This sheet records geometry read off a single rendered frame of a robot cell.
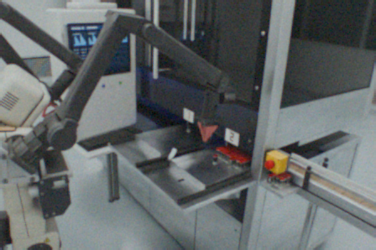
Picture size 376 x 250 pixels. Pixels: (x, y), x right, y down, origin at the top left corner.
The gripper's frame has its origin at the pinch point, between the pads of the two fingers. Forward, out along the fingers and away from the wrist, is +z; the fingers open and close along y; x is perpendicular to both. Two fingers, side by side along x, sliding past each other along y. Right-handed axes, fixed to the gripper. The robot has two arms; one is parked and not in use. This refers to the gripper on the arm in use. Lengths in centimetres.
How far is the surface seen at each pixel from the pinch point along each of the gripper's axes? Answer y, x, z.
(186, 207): -12.1, -9.5, 22.9
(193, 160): 12.6, 19.0, 19.3
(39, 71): 57, 544, 69
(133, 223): 26, 92, 106
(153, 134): 11, 54, 18
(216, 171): 15.3, 4.8, 19.0
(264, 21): 17, -4, -48
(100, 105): -7, 89, 10
